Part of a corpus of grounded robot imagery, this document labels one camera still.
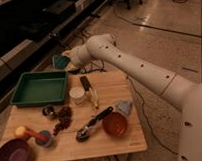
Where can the purple bowl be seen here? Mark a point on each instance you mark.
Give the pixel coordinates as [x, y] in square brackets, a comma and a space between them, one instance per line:
[15, 150]

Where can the small grey cup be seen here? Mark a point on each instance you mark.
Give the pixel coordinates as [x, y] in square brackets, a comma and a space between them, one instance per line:
[46, 138]

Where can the white round jar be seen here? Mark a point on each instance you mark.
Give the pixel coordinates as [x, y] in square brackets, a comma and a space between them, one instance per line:
[77, 94]

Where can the teal sponge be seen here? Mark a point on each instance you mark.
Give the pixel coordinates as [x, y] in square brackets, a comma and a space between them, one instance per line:
[60, 62]

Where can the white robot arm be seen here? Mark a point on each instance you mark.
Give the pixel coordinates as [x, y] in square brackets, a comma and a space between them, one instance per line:
[178, 91]

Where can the black ice cream scoop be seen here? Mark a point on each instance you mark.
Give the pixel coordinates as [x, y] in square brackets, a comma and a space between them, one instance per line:
[84, 133]

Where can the green plastic tray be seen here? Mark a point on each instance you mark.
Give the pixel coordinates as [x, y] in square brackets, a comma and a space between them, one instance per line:
[40, 88]

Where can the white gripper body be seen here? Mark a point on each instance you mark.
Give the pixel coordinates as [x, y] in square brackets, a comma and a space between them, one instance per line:
[69, 66]

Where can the small dark metal cup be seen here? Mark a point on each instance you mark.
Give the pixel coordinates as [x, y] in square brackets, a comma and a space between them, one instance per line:
[49, 112]

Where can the grey crumpled cloth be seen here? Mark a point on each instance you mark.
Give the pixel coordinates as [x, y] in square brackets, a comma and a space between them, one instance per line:
[124, 107]

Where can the wooden board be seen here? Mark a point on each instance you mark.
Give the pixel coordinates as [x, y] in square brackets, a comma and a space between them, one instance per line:
[111, 87]

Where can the yellow handled brush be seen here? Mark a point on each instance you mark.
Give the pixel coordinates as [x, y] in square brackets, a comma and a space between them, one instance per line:
[90, 91]

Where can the dark shelf unit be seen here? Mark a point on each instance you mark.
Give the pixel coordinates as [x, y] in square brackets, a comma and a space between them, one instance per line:
[30, 28]

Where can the orange bowl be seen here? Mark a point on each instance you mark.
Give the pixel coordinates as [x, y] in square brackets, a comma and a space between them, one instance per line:
[115, 124]

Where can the brown grape bunch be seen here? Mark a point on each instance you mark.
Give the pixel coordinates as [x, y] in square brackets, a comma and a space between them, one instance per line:
[65, 118]

